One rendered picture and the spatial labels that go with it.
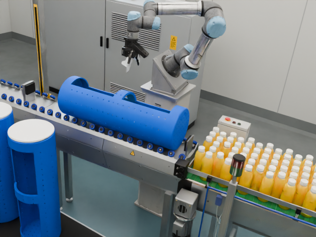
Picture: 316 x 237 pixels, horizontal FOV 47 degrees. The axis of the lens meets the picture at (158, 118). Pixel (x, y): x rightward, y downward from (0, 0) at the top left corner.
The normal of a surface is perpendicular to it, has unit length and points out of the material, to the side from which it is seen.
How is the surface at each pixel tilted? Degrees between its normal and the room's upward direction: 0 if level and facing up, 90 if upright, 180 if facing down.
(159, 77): 90
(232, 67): 90
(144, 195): 90
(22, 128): 0
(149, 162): 70
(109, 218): 0
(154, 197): 90
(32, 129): 0
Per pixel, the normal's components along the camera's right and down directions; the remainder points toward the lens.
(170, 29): -0.52, 0.36
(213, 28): 0.10, 0.75
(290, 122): -0.49, 0.15
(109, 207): 0.08, -0.88
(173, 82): 0.69, -0.43
